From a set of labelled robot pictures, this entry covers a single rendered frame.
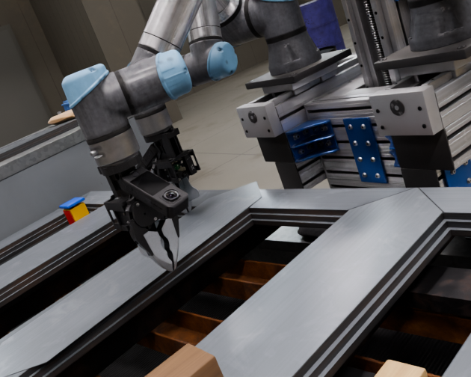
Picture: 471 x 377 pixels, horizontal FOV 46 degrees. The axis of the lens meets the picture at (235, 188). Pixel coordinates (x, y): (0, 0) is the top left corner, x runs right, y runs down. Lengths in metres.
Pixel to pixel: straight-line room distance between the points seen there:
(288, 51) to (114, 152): 0.78
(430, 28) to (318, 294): 0.63
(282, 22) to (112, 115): 0.77
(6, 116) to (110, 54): 2.34
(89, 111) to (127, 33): 7.23
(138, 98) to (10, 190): 1.06
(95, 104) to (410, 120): 0.60
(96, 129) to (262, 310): 0.37
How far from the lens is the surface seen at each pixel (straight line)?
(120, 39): 8.05
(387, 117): 1.18
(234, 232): 1.17
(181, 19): 1.03
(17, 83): 9.60
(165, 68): 0.90
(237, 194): 1.32
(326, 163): 1.57
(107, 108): 0.89
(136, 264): 1.16
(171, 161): 1.23
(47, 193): 1.94
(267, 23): 1.57
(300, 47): 1.56
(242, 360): 0.74
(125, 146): 0.90
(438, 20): 1.21
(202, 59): 1.23
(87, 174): 2.00
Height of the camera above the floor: 1.25
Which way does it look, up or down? 17 degrees down
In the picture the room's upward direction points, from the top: 21 degrees counter-clockwise
